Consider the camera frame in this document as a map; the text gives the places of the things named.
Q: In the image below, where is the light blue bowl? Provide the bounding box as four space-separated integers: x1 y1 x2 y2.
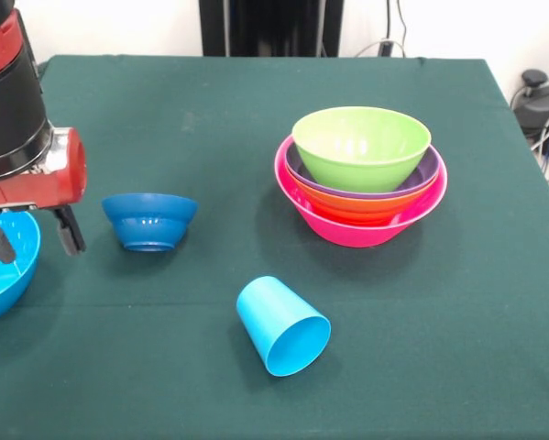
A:
0 210 42 325

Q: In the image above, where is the large orange bowl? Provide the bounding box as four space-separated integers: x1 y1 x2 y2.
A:
286 170 442 226

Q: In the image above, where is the dark green table cloth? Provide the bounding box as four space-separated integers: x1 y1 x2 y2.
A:
0 54 549 440

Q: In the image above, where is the small dark blue bowl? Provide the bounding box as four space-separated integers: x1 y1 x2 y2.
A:
101 192 199 253

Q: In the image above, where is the pink bowl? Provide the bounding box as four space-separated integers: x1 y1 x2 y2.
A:
274 135 449 248

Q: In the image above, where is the purple bowl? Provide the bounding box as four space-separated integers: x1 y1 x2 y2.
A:
285 141 442 199

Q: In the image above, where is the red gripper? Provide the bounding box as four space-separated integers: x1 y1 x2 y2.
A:
0 126 89 265

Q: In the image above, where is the light blue cup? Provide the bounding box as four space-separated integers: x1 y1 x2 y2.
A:
236 275 333 378

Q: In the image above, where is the lime green bowl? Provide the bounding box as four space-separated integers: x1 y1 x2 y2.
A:
291 105 433 193

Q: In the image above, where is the black hanging cable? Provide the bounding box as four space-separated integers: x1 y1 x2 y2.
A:
395 0 409 59

